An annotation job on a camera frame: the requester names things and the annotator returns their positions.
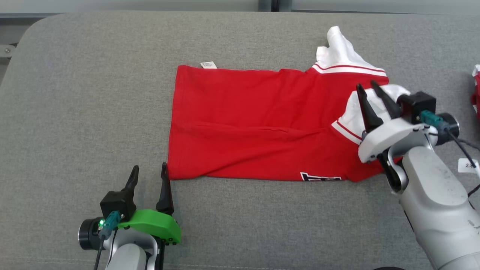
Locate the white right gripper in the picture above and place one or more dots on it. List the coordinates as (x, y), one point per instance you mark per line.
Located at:
(390, 137)

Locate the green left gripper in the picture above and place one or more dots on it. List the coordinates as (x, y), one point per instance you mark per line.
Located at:
(153, 225)

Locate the red and white shirt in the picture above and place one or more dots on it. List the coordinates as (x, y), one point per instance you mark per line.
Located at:
(243, 123)

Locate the red and white garment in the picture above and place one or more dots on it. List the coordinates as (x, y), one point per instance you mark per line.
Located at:
(477, 93)

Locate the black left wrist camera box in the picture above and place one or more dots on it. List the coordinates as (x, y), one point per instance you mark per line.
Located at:
(117, 204)

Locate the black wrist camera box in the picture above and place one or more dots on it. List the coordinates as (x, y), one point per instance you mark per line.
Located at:
(416, 105)
(117, 204)

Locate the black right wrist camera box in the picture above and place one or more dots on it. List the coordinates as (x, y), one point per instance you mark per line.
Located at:
(416, 105)

